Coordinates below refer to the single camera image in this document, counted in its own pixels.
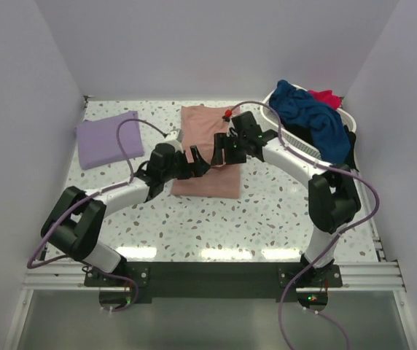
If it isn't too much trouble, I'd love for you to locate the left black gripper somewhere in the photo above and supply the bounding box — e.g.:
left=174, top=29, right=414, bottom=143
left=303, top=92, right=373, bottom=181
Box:
left=161, top=144, right=209, bottom=182

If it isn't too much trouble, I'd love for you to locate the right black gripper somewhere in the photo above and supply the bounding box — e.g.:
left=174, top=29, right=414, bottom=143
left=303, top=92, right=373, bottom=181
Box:
left=211, top=132, right=248, bottom=166

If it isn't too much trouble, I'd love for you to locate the pink t shirt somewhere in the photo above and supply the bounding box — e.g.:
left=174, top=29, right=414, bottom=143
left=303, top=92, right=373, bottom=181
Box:
left=171, top=105, right=241, bottom=199

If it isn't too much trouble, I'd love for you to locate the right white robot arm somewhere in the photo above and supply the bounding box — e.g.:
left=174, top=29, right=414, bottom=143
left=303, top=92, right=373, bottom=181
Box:
left=211, top=110, right=361, bottom=287

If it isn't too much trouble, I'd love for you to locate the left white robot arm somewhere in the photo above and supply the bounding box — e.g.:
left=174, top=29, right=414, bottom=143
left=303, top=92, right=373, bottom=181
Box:
left=41, top=143, right=211, bottom=286

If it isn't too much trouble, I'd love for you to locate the white laundry basket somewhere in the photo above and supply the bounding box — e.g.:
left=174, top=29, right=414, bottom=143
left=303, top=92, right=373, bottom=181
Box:
left=260, top=82, right=358, bottom=161

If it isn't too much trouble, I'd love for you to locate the folded purple t shirt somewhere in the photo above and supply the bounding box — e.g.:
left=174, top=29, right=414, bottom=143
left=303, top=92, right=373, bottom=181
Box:
left=75, top=111, right=144, bottom=170

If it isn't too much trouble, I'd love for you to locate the blue t shirt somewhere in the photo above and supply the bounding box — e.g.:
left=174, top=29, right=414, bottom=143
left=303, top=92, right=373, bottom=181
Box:
left=268, top=79, right=351, bottom=163

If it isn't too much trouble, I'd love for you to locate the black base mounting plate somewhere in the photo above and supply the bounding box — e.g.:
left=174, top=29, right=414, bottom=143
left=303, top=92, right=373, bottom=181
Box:
left=82, top=262, right=343, bottom=309

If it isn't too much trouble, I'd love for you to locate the red t shirt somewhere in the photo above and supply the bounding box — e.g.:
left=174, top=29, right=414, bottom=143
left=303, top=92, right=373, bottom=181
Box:
left=308, top=90, right=342, bottom=109

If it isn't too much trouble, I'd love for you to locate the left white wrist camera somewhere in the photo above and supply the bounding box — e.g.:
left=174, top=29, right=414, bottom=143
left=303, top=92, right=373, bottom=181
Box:
left=165, top=129, right=184, bottom=152

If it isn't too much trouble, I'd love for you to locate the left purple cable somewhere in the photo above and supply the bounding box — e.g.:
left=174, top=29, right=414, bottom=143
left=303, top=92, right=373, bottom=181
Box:
left=28, top=118, right=169, bottom=271

